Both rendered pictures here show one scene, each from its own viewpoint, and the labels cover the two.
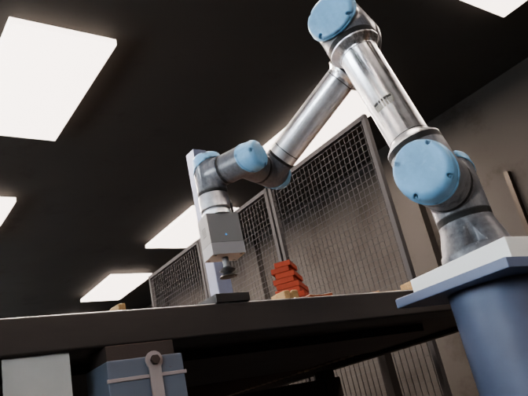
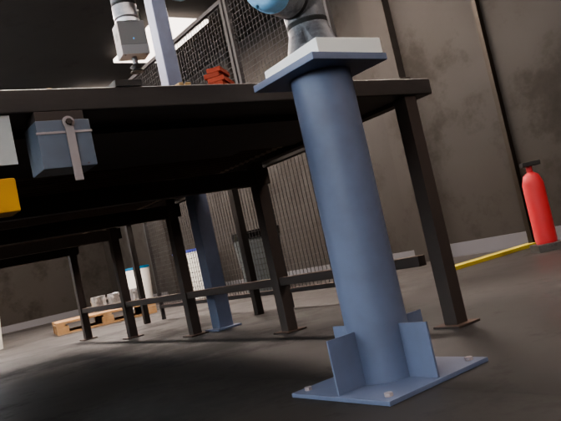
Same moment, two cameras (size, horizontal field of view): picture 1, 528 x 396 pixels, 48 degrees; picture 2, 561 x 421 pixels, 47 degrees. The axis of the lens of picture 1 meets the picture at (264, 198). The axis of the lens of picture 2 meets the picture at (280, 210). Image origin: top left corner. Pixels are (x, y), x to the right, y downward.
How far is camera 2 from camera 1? 0.68 m
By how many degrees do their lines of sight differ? 17
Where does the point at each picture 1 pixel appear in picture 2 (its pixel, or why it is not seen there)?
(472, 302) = (300, 86)
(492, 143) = not seen: outside the picture
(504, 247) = (315, 44)
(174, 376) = (83, 133)
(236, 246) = (142, 48)
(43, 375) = not seen: outside the picture
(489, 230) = (317, 33)
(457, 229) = (296, 32)
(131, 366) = (53, 125)
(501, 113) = not seen: outside the picture
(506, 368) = (316, 130)
